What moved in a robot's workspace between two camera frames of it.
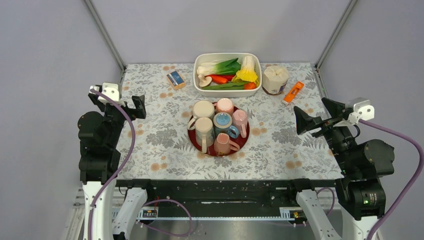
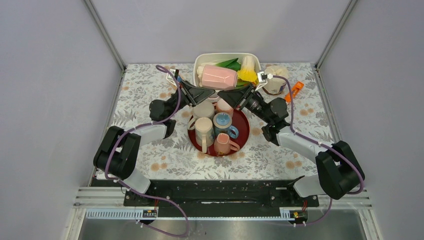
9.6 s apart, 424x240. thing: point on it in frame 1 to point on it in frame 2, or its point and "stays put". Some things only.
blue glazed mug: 222,122 stays put
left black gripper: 139,101 to 192,94
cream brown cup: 274,79 stays put
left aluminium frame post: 106,35 stays put
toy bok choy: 229,66 stays put
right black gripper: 304,121 to 240,98
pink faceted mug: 240,120 to 217,77
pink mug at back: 224,105 stays put
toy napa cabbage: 247,73 stays put
